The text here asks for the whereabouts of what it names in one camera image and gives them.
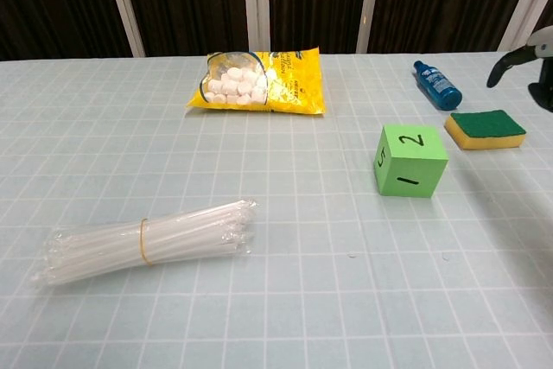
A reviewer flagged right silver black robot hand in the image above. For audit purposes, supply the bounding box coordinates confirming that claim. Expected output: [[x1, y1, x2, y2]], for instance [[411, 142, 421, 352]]
[[486, 26, 553, 111]]

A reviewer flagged yellow marshmallow bag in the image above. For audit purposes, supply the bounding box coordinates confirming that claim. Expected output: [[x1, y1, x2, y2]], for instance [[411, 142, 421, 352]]
[[185, 46, 326, 118]]

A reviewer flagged light blue grid tablecloth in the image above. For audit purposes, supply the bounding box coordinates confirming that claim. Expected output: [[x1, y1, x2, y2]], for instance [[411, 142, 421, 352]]
[[0, 49, 553, 369]]

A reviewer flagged yellow rubber band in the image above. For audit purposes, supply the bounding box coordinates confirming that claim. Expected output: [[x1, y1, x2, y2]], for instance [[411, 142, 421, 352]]
[[138, 218, 155, 266]]

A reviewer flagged green numbered foam cube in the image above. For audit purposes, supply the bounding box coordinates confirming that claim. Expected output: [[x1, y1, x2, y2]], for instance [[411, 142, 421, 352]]
[[373, 124, 450, 200]]

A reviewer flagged bundle of clear wrapped straws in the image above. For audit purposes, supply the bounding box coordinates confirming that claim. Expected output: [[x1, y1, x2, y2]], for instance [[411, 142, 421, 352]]
[[29, 198, 258, 288]]

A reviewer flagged blue spray bottle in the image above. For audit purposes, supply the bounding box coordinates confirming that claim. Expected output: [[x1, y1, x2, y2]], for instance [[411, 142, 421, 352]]
[[412, 60, 463, 111]]

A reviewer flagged yellow green scrub sponge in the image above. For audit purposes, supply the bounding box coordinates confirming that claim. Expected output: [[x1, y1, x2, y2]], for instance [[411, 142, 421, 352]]
[[444, 109, 528, 152]]

